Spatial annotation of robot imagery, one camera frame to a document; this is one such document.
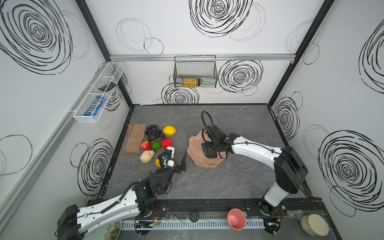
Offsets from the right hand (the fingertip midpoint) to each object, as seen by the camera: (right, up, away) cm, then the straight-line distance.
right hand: (208, 146), depth 87 cm
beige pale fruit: (-36, -6, 0) cm, 37 cm away
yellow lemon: (-25, +8, +14) cm, 30 cm away
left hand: (-16, 0, -13) cm, 21 cm away
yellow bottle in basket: (-10, +38, 0) cm, 39 cm away
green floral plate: (-45, -35, -20) cm, 60 cm away
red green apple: (-38, -1, +6) cm, 39 cm away
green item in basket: (0, +39, -1) cm, 39 cm away
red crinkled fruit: (-25, +2, +4) cm, 26 cm away
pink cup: (+12, -32, -17) cm, 38 cm away
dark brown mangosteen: (-35, +4, +9) cm, 37 cm away
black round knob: (-8, -25, -24) cm, 36 cm away
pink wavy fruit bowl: (-7, -3, +2) cm, 8 cm away
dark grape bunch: (-35, +9, +12) cm, 38 cm away
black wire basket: (-7, +48, +12) cm, 50 cm away
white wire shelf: (-60, +46, +6) cm, 76 cm away
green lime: (-32, -1, +6) cm, 33 cm away
